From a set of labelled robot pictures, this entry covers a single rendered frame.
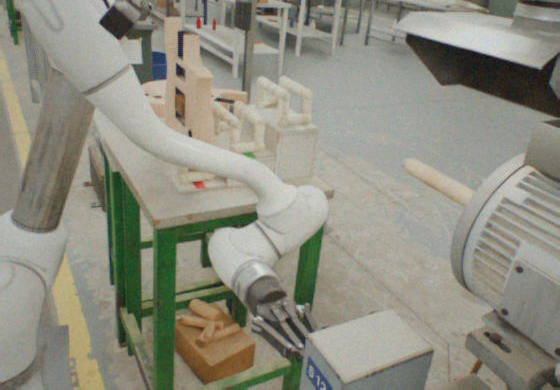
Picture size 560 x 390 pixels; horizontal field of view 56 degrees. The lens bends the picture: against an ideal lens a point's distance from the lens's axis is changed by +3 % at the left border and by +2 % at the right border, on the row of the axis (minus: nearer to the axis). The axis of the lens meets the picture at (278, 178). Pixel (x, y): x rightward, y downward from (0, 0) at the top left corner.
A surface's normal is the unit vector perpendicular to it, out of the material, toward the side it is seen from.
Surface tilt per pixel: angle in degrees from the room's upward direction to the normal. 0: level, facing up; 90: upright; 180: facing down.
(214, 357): 0
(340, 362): 0
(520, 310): 90
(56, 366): 0
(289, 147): 90
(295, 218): 72
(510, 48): 38
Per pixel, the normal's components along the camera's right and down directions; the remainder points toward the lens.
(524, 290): -0.87, 0.13
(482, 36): -0.47, -0.63
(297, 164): 0.44, 0.42
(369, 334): 0.09, -0.90
